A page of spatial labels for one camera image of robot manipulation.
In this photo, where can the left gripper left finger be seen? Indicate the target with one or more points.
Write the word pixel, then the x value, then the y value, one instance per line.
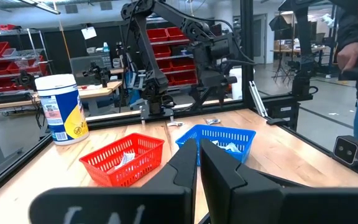
pixel 166 205

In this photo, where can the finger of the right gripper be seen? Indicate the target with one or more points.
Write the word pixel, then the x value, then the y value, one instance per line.
pixel 197 95
pixel 222 95

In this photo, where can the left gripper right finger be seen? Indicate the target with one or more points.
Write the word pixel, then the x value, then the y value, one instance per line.
pixel 247 205

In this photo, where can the blue plastic basket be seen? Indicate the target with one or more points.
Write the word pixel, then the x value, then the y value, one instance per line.
pixel 228 135

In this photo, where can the small white grey packet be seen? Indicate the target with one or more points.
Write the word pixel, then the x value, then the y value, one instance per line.
pixel 125 158

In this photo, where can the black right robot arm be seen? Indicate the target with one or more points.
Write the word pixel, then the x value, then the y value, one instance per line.
pixel 149 62

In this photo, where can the white plastic bucket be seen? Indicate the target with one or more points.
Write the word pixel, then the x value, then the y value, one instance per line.
pixel 236 91

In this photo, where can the grey door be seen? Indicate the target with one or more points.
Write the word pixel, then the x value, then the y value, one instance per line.
pixel 259 37

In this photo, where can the red plastic basket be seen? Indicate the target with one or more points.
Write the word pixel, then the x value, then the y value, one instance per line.
pixel 104 158

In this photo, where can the black equipment stand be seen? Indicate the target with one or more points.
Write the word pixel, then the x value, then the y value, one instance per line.
pixel 301 81

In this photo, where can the wooden workbench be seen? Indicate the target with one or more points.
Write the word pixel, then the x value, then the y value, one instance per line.
pixel 98 92

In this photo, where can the small black gripper device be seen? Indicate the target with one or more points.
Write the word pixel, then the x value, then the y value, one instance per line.
pixel 99 73
pixel 26 81

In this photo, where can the white paper tag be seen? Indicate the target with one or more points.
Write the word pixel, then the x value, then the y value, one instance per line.
pixel 89 32

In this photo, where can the black handheld device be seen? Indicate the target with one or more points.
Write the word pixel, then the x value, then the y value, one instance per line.
pixel 353 74

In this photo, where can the person's hand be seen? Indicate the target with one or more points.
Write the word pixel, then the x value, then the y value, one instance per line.
pixel 350 56

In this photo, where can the disinfectant wipes canister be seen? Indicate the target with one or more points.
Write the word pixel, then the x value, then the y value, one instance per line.
pixel 61 109

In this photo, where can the black power supply box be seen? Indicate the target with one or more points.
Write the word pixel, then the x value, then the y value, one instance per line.
pixel 14 98

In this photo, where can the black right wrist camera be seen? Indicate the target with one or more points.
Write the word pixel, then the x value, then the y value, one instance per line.
pixel 221 48

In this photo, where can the grey metal bracket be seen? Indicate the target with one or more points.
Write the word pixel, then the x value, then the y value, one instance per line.
pixel 258 99

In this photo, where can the black aluminium table frame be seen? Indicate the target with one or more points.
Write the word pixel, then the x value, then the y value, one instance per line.
pixel 247 31

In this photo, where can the black table-level camera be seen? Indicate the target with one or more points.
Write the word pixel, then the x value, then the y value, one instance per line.
pixel 348 151

